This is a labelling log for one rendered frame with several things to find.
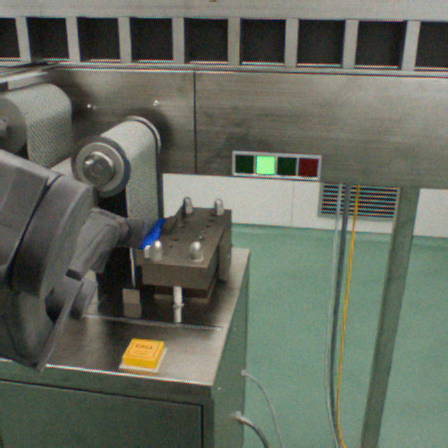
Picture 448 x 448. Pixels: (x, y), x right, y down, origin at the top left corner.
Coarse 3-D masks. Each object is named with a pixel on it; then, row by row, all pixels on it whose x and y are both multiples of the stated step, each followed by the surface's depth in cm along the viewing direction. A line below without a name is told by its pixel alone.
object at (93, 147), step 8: (96, 144) 119; (104, 144) 118; (80, 152) 120; (88, 152) 120; (104, 152) 119; (112, 152) 119; (80, 160) 121; (120, 160) 119; (80, 168) 122; (120, 168) 120; (80, 176) 122; (120, 176) 121; (88, 184) 123; (96, 184) 122; (104, 184) 122; (112, 184) 122
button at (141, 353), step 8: (136, 344) 112; (144, 344) 112; (152, 344) 112; (160, 344) 112; (128, 352) 109; (136, 352) 109; (144, 352) 109; (152, 352) 109; (160, 352) 111; (128, 360) 108; (136, 360) 107; (144, 360) 107; (152, 360) 107; (152, 368) 107
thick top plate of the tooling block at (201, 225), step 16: (208, 208) 159; (176, 224) 147; (192, 224) 147; (208, 224) 147; (224, 224) 147; (160, 240) 137; (176, 240) 138; (192, 240) 137; (208, 240) 137; (176, 256) 128; (208, 256) 128; (144, 272) 126; (160, 272) 125; (176, 272) 124; (192, 272) 124; (208, 272) 125
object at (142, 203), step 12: (144, 180) 135; (156, 180) 146; (132, 192) 126; (144, 192) 136; (156, 192) 147; (132, 204) 127; (144, 204) 136; (156, 204) 148; (132, 216) 127; (144, 216) 137; (156, 216) 149; (144, 228) 138; (132, 252) 129
